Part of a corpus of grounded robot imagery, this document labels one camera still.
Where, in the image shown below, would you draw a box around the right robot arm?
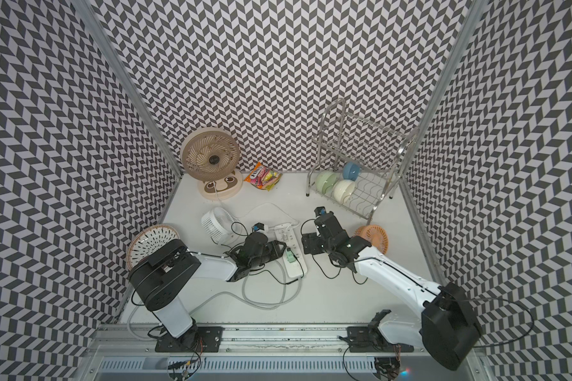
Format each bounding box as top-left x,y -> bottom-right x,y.
302,233 -> 483,371

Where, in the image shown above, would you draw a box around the beige raccoon desk fan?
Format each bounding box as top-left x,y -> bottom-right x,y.
180,127 -> 243,201

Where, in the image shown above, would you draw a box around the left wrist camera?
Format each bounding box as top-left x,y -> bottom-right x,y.
251,222 -> 266,233

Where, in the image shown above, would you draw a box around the green ceramic bowl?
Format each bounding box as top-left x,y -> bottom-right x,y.
315,171 -> 339,195

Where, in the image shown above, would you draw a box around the white fan power cord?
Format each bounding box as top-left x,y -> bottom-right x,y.
213,187 -> 300,230

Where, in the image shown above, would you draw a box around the white power strip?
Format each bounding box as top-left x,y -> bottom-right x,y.
273,223 -> 308,279

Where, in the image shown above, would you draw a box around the thin black usb cable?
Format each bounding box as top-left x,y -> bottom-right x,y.
209,221 -> 249,249

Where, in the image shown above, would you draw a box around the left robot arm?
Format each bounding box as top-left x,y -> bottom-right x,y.
129,232 -> 287,339

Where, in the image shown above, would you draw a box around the green usb charger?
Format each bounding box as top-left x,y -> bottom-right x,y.
285,251 -> 297,263

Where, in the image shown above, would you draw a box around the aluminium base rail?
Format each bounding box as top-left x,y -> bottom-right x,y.
73,323 -> 495,380

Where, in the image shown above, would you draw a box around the cream ceramic bowl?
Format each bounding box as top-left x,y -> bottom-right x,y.
332,179 -> 356,204

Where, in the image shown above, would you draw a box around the blue ceramic bowl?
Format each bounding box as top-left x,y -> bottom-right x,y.
342,162 -> 362,182

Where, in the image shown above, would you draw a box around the aluminium right corner post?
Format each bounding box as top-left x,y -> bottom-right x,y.
401,0 -> 489,179

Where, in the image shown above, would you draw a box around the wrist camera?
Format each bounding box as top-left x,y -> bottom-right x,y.
314,206 -> 344,239
251,222 -> 266,233

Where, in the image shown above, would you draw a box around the small white fan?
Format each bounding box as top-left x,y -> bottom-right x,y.
201,207 -> 238,244

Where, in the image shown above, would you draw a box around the colourful candy bag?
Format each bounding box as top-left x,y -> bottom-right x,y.
245,162 -> 283,191

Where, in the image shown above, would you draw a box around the aluminium corner post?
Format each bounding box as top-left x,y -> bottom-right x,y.
401,0 -> 489,179
71,0 -> 182,178

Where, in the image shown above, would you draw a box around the black usb cable of yellow charger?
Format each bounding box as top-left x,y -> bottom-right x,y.
299,217 -> 369,286

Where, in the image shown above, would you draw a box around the steel dish rack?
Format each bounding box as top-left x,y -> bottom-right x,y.
305,98 -> 420,225

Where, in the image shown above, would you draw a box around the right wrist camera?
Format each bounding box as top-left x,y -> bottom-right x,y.
314,206 -> 344,239

